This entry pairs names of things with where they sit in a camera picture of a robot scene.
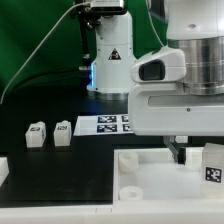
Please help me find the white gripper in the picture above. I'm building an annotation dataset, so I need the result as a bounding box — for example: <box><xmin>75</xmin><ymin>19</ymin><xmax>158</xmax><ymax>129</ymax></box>
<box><xmin>128</xmin><ymin>83</ymin><xmax>224</xmax><ymax>164</ymax></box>

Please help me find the white square tabletop part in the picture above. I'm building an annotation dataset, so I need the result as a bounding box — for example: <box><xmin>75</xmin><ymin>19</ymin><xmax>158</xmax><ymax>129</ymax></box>
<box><xmin>113</xmin><ymin>147</ymin><xmax>224</xmax><ymax>202</ymax></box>

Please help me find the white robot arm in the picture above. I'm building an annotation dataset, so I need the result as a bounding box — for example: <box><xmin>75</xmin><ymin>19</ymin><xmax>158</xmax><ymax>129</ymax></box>
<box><xmin>87</xmin><ymin>0</ymin><xmax>224</xmax><ymax>159</ymax></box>

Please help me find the white front obstacle bar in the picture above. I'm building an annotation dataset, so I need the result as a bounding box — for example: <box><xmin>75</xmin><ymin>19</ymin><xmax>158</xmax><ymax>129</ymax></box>
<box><xmin>0</xmin><ymin>200</ymin><xmax>224</xmax><ymax>224</ymax></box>

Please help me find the white sheet with tags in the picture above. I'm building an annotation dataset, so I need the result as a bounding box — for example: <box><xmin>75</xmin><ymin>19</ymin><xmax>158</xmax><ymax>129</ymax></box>
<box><xmin>74</xmin><ymin>114</ymin><xmax>132</xmax><ymax>136</ymax></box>

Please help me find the white obstacle left piece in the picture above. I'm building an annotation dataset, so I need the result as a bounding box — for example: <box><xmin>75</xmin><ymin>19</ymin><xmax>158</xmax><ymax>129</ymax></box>
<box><xmin>0</xmin><ymin>157</ymin><xmax>9</xmax><ymax>187</ymax></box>

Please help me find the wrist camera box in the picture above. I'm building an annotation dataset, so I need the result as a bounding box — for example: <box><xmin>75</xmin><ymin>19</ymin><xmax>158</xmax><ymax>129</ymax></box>
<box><xmin>130</xmin><ymin>46</ymin><xmax>187</xmax><ymax>83</ymax></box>

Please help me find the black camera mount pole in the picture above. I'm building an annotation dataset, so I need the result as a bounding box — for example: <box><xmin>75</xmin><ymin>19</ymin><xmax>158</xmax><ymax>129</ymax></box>
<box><xmin>74</xmin><ymin>0</ymin><xmax>93</xmax><ymax>67</ymax></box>

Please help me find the grey cable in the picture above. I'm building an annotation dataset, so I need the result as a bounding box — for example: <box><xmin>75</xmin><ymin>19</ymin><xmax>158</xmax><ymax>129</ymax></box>
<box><xmin>0</xmin><ymin>2</ymin><xmax>88</xmax><ymax>105</ymax></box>

